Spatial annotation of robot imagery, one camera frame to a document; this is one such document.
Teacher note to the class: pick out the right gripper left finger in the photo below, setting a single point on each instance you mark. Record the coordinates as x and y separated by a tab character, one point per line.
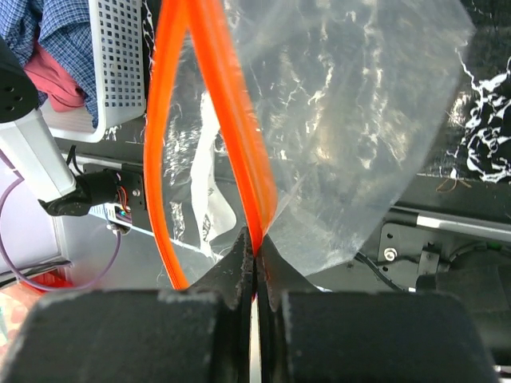
199	334

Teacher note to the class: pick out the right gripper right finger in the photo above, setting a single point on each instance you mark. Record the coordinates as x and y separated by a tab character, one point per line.
307	335

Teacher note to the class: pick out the clear zip top bag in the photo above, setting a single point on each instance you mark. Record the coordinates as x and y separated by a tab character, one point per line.
300	121

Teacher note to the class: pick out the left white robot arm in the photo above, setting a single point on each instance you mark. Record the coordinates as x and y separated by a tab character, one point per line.
27	143

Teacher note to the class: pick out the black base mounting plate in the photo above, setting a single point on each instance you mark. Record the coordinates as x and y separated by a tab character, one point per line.
420	249

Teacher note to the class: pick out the dark red cloth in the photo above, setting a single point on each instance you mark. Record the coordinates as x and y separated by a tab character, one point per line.
61	90

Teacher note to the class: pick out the white laundry basket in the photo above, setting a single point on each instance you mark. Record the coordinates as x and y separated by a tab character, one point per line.
117	38

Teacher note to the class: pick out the blue checkered cloth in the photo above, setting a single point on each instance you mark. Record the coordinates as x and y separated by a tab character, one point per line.
62	29

